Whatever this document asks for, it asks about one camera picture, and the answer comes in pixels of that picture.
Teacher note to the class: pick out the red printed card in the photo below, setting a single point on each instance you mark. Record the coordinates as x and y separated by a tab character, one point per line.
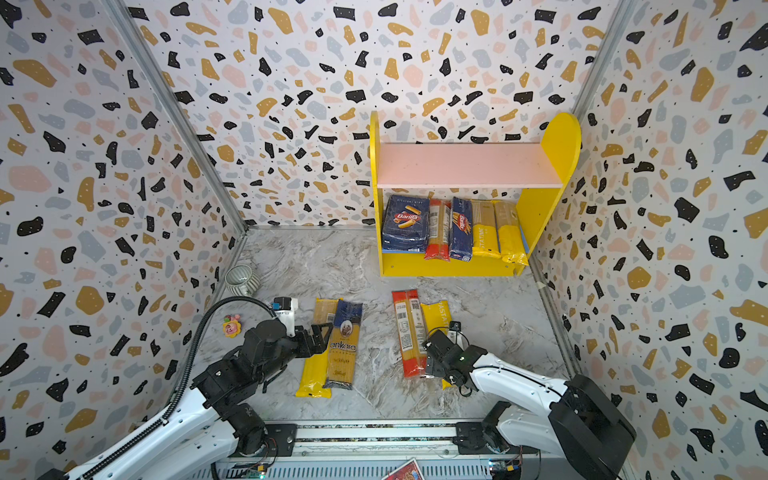
408	471

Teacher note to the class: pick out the blue Barilla rigatoni box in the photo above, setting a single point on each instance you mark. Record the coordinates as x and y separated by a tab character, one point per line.
405	227

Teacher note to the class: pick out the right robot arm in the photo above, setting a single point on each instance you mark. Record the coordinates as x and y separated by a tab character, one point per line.
571	418

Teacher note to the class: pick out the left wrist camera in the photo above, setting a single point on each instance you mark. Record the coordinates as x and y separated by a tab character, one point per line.
285	309

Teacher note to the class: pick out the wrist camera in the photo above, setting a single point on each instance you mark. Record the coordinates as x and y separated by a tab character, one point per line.
455	334
285	309

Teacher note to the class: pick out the red spaghetti bag with barcode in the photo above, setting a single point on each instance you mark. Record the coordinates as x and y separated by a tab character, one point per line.
412	332

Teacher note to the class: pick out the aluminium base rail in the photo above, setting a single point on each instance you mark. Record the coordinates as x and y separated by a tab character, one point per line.
370	449

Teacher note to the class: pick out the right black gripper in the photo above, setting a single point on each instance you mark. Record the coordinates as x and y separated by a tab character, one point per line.
442	349

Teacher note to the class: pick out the blue Barilla spaghetti box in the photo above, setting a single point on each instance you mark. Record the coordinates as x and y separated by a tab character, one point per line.
461	236

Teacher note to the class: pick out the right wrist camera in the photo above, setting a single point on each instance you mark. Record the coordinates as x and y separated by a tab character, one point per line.
455	334

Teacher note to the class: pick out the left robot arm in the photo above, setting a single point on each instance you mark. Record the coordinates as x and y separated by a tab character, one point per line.
211	419

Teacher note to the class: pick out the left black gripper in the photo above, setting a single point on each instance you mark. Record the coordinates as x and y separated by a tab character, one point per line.
309	349

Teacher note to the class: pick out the small pink yellow toy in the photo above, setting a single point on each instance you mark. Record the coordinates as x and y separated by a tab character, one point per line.
232	326

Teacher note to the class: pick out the yellow pastatime spaghetti bag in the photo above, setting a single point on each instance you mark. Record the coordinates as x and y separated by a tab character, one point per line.
484	230
438	318

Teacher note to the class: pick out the white ribbed ceramic cup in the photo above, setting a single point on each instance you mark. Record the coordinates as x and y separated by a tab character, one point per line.
242	280

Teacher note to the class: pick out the dark blue Ankara spaghetti bag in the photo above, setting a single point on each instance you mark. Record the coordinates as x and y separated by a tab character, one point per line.
343	345

